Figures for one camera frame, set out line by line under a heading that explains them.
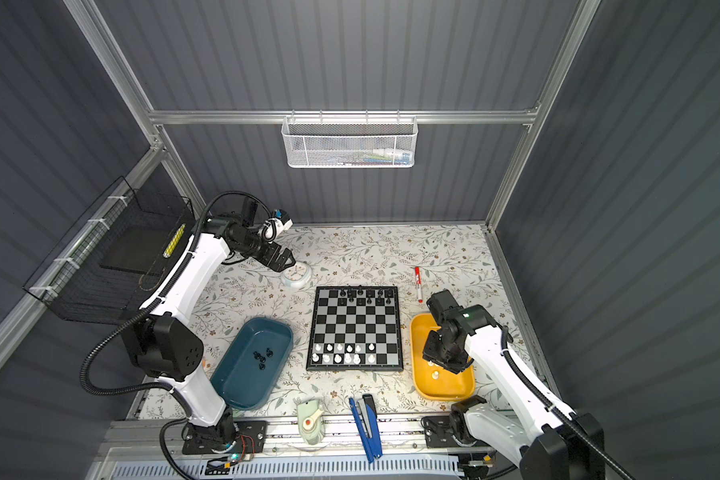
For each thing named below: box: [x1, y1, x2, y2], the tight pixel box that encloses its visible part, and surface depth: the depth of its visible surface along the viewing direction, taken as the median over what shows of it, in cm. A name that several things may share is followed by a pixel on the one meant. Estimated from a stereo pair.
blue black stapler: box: [348, 394, 383, 463], surface depth 76 cm
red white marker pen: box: [414, 266, 424, 304], surface depth 104 cm
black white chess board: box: [306, 285, 404, 371], surface depth 93 cm
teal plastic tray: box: [210, 317, 293, 411], surface depth 88 cm
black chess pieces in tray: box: [253, 348, 274, 371], surface depth 88 cm
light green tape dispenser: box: [297, 399, 325, 445], surface depth 72 cm
